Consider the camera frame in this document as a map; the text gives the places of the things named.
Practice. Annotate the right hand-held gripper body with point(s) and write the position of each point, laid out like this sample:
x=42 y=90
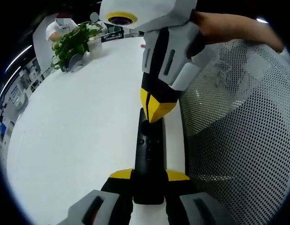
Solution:
x=154 y=11

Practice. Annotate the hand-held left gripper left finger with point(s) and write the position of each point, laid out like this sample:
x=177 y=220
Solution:
x=105 y=206

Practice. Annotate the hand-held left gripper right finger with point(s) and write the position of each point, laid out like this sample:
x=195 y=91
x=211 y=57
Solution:
x=194 y=208

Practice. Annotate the black remote control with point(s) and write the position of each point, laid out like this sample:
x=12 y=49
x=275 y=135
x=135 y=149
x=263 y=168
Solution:
x=150 y=164

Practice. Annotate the black crate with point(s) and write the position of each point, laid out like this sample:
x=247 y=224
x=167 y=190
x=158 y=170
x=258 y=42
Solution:
x=113 y=36

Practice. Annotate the white ribbed plant pot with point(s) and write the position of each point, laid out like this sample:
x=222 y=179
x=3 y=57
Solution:
x=95 y=47

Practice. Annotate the grey curved headrest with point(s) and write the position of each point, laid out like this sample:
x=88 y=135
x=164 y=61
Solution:
x=74 y=62

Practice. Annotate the green potted plant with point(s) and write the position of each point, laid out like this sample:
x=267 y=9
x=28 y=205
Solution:
x=72 y=42

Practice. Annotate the white mesh office chair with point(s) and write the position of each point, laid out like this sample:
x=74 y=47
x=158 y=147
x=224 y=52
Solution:
x=240 y=140

